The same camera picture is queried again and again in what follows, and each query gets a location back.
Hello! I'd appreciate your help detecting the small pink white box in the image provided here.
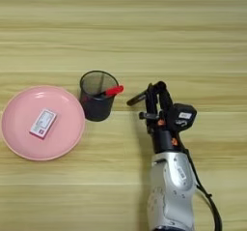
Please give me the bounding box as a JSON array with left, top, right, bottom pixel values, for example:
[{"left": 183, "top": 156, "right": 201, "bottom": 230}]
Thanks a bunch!
[{"left": 29, "top": 108, "right": 58, "bottom": 140}]

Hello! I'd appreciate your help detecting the thin pen with red cap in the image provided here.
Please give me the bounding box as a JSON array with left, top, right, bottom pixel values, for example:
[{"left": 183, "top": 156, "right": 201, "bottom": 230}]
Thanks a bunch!
[{"left": 92, "top": 84, "right": 125, "bottom": 100}]

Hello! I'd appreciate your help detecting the black mesh pen holder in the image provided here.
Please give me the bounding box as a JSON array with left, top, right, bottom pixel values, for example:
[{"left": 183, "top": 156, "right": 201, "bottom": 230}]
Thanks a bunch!
[{"left": 79, "top": 70, "right": 120, "bottom": 123}]

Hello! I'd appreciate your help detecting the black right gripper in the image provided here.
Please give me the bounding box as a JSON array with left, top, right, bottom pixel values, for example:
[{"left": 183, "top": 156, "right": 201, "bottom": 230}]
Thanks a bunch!
[{"left": 138, "top": 80, "right": 185, "bottom": 155}]

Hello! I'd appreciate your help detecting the pink round plate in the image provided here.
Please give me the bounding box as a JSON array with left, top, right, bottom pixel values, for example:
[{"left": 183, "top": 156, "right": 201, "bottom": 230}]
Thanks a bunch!
[{"left": 0, "top": 85, "right": 87, "bottom": 161}]

